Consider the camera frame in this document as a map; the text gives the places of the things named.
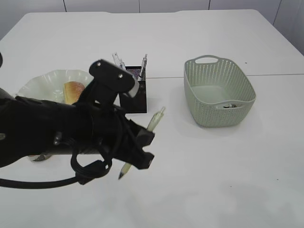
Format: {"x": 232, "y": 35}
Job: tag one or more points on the clear plastic ruler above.
{"x": 116, "y": 59}

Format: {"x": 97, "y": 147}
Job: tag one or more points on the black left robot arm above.
{"x": 32, "y": 127}

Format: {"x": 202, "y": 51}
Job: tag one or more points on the brown coffee drink bottle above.
{"x": 39, "y": 158}

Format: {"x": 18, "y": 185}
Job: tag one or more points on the green plastic basket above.
{"x": 210, "y": 86}

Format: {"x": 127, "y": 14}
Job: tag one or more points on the grey grip pen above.
{"x": 143, "y": 66}

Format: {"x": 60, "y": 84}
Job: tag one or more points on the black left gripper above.
{"x": 116, "y": 137}

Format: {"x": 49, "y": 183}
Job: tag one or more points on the bread roll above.
{"x": 72, "y": 91}

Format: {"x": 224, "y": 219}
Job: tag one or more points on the blue clip pen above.
{"x": 122, "y": 64}

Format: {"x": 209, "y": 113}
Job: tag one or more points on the dark paper ball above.
{"x": 232, "y": 106}

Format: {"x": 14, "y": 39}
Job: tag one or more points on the beige grip pen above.
{"x": 151, "y": 126}

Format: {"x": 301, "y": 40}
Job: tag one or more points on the black mesh pen holder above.
{"x": 138, "y": 104}

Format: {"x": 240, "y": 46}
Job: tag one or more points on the wavy green glass plate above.
{"x": 50, "y": 86}

